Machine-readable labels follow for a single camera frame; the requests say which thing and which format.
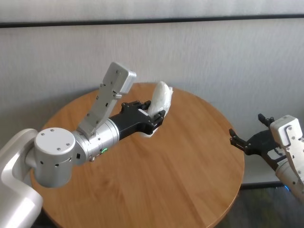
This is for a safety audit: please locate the black wall rail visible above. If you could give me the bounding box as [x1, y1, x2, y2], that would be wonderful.
[0, 14, 304, 29]

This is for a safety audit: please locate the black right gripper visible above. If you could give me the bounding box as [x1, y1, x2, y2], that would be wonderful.
[229, 114, 289, 171]

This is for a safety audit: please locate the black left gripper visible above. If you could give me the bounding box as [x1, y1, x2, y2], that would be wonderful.
[110, 100, 166, 141]

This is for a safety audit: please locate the white plastic sandbag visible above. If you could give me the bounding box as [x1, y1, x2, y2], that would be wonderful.
[142, 81, 173, 139]

